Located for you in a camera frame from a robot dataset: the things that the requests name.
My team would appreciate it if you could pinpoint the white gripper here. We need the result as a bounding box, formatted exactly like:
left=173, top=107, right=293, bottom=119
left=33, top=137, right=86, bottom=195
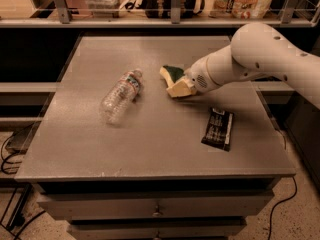
left=167, top=57, right=217, bottom=98

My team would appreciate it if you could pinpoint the green and yellow sponge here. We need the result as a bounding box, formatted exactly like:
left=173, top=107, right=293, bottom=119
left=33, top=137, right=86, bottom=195
left=160, top=65, right=184, bottom=91

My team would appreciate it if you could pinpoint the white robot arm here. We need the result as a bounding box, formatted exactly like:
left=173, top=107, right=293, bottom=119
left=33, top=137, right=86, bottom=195
left=160, top=23, right=320, bottom=108

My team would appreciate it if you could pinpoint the black snack bar wrapper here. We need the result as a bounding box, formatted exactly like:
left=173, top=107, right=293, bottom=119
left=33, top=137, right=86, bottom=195
left=201, top=107, right=234, bottom=151

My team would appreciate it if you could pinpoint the clear plastic water bottle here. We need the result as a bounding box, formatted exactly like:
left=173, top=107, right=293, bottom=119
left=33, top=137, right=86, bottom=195
left=100, top=69, right=143, bottom=125

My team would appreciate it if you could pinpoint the grey drawer cabinet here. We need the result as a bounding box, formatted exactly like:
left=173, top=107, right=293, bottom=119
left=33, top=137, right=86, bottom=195
left=16, top=36, right=294, bottom=240

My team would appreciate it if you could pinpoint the black backpack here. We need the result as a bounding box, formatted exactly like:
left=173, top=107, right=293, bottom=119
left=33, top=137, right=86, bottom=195
left=138, top=0, right=205, bottom=19

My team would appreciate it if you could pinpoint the round drawer knob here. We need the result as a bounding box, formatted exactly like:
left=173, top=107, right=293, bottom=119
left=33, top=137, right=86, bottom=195
left=152, top=205, right=162, bottom=218

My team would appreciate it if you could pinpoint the black power cable right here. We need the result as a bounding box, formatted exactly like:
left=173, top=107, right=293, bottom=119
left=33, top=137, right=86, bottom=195
left=267, top=177, right=298, bottom=240

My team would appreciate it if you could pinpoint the black cables left floor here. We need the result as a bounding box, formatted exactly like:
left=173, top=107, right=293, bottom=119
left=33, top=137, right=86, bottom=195
left=0, top=123, right=34, bottom=176

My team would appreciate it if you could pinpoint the grey metal shelf rail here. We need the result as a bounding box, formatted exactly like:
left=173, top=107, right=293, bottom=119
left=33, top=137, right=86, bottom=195
left=0, top=18, right=314, bottom=30

